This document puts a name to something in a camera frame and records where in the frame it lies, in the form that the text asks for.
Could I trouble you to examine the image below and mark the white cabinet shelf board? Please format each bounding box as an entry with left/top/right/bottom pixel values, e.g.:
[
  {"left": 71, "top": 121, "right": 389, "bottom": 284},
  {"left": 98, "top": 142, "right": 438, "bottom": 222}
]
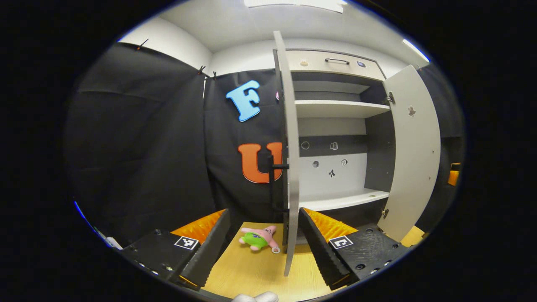
[
  {"left": 294, "top": 100, "right": 391, "bottom": 119},
  {"left": 299, "top": 188, "right": 391, "bottom": 211}
]

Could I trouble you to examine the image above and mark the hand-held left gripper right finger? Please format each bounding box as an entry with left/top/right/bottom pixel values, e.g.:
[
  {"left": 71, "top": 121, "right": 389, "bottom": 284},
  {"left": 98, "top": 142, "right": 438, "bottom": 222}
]
[{"left": 298, "top": 207, "right": 414, "bottom": 291}]

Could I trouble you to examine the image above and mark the grey double-door shoe cabinet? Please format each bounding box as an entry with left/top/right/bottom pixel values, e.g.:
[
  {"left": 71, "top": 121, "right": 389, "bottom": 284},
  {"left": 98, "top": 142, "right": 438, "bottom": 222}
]
[{"left": 273, "top": 48, "right": 441, "bottom": 244}]

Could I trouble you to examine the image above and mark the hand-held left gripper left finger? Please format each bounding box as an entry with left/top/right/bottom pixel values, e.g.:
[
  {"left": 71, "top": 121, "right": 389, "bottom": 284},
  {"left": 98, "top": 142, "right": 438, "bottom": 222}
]
[{"left": 122, "top": 208, "right": 232, "bottom": 290}]

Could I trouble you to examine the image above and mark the white blue printed panel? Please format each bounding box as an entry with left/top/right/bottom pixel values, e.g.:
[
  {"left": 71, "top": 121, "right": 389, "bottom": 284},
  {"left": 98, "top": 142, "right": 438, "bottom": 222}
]
[{"left": 73, "top": 200, "right": 123, "bottom": 251}]

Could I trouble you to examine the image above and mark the black backdrop cloth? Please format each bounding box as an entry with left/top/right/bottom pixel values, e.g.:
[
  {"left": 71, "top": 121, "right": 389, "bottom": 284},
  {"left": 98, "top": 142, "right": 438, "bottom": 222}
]
[{"left": 63, "top": 42, "right": 464, "bottom": 248}]

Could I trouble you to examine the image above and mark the narrow ceiling light panel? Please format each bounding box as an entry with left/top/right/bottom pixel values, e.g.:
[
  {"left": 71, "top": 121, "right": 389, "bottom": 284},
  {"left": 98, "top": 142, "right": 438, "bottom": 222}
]
[{"left": 402, "top": 39, "right": 430, "bottom": 63}]

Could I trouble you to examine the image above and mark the pink green star plush toy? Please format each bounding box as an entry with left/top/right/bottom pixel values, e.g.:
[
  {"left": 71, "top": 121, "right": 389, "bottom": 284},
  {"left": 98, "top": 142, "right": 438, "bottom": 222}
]
[{"left": 239, "top": 225, "right": 281, "bottom": 254}]

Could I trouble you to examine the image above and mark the wide ceiling light panel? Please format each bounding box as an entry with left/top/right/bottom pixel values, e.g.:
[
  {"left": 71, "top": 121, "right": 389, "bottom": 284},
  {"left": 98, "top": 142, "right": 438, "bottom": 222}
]
[{"left": 244, "top": 0, "right": 349, "bottom": 13}]

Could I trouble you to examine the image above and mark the grey shoe cabinet door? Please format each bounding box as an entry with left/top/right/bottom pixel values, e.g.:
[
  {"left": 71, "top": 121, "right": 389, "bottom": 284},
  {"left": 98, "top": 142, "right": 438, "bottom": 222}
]
[
  {"left": 268, "top": 30, "right": 301, "bottom": 277},
  {"left": 378, "top": 64, "right": 442, "bottom": 242}
]

